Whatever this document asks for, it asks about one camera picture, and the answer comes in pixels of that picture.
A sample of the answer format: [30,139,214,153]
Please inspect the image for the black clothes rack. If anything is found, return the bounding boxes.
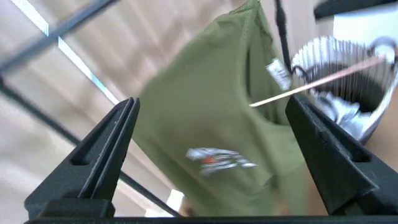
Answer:
[0,0,293,218]

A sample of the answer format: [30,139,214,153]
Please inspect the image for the green printed shirt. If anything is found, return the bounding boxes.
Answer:
[132,0,312,217]

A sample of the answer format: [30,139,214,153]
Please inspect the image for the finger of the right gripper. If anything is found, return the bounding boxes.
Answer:
[313,0,398,20]

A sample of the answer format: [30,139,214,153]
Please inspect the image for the beige curtain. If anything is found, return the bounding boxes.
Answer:
[0,0,335,218]

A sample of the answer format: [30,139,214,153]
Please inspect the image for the pale grey shorts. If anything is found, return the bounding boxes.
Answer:
[310,88,376,141]

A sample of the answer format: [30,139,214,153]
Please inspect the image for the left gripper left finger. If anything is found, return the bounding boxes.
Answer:
[24,96,141,218]

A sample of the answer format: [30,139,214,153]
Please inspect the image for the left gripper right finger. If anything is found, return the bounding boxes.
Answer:
[285,95,398,216]

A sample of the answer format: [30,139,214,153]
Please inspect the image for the white laundry basket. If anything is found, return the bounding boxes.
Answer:
[290,34,398,146]

